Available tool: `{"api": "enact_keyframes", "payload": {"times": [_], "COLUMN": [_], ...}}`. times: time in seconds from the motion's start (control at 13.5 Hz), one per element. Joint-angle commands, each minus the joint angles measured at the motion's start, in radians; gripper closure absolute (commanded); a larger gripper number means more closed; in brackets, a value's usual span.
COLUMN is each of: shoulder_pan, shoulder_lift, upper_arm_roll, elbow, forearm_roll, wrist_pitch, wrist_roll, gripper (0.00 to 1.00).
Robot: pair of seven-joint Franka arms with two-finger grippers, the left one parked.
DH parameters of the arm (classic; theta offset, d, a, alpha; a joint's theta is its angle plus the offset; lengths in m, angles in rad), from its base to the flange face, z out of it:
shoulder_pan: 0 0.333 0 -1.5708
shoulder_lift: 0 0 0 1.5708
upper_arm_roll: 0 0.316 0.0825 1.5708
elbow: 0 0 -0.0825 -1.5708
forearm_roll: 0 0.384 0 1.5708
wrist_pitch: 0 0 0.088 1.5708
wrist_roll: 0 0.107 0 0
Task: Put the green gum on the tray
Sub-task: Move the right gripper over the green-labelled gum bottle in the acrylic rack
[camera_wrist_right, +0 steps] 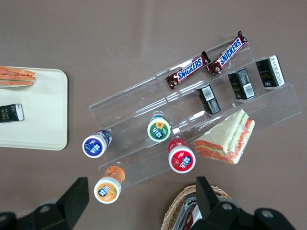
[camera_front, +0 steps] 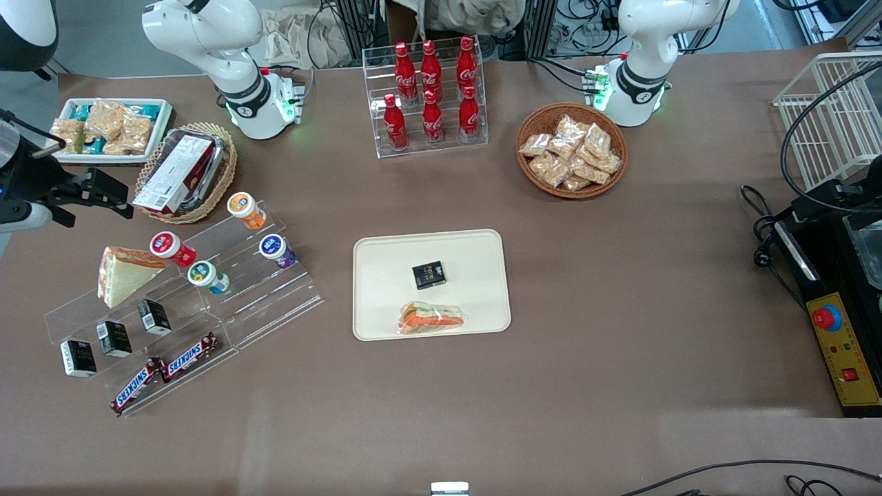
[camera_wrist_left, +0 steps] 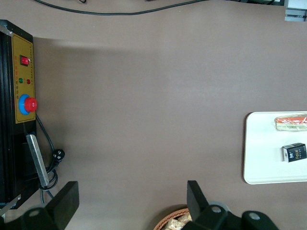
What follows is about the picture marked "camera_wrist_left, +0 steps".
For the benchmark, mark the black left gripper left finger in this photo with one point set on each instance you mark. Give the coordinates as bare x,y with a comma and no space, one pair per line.
62,206

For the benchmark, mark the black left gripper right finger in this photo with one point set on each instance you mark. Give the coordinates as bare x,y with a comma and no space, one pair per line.
197,203

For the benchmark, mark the cream plastic tray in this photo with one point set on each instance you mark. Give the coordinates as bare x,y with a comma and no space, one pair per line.
259,148

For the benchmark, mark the clear bag beige snacks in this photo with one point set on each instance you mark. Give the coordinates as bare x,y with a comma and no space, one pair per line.
173,224
185,217

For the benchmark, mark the round wicker basket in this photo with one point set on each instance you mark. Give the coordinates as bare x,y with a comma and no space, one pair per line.
165,219

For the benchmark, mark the black tissue pack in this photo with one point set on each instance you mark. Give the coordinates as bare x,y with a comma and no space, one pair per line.
296,153

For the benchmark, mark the small wrapped orange sandwich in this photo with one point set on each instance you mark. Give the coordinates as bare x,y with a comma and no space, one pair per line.
290,123

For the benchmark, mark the black machine with yellow panel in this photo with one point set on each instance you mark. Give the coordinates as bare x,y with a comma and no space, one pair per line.
24,72

